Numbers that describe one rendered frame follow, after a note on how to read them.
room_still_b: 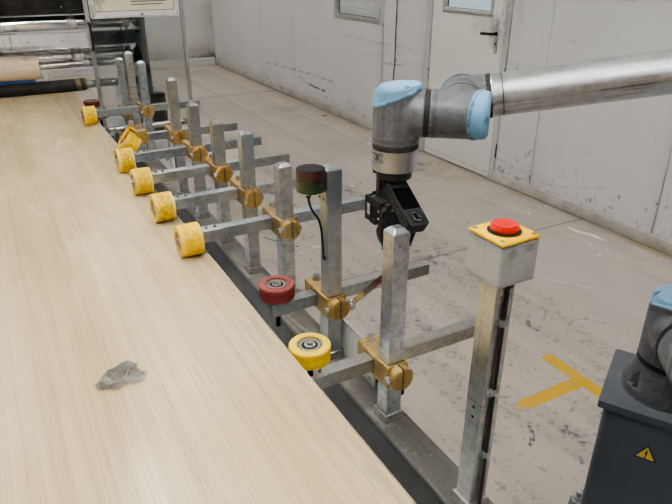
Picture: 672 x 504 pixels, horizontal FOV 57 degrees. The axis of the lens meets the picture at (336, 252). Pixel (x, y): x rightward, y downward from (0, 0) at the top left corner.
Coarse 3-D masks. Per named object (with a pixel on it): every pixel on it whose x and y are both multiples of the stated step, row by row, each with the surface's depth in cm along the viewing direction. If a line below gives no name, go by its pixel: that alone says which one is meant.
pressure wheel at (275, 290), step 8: (264, 280) 139; (272, 280) 139; (280, 280) 139; (288, 280) 139; (264, 288) 135; (272, 288) 135; (280, 288) 135; (288, 288) 135; (264, 296) 135; (272, 296) 134; (280, 296) 135; (288, 296) 136; (272, 304) 135; (280, 304) 136; (280, 320) 142
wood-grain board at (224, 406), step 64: (0, 128) 265; (64, 128) 265; (0, 192) 192; (64, 192) 192; (128, 192) 192; (0, 256) 151; (64, 256) 151; (128, 256) 151; (192, 256) 151; (0, 320) 125; (64, 320) 125; (128, 320) 125; (192, 320) 125; (256, 320) 125; (0, 384) 106; (64, 384) 106; (128, 384) 106; (192, 384) 106; (256, 384) 106; (0, 448) 92; (64, 448) 92; (128, 448) 92; (192, 448) 92; (256, 448) 92; (320, 448) 92
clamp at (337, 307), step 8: (312, 280) 146; (320, 280) 146; (312, 288) 144; (320, 288) 143; (320, 296) 141; (336, 296) 139; (344, 296) 140; (320, 304) 142; (328, 304) 139; (336, 304) 137; (344, 304) 138; (328, 312) 138; (336, 312) 138; (344, 312) 139
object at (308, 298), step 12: (408, 264) 156; (420, 264) 156; (360, 276) 150; (372, 276) 150; (408, 276) 154; (420, 276) 156; (348, 288) 146; (360, 288) 148; (300, 300) 141; (312, 300) 142; (276, 312) 139; (288, 312) 140
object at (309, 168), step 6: (300, 168) 125; (306, 168) 125; (312, 168) 125; (318, 168) 125; (324, 192) 128; (324, 198) 129; (312, 210) 130; (318, 222) 132; (324, 252) 135; (324, 258) 135
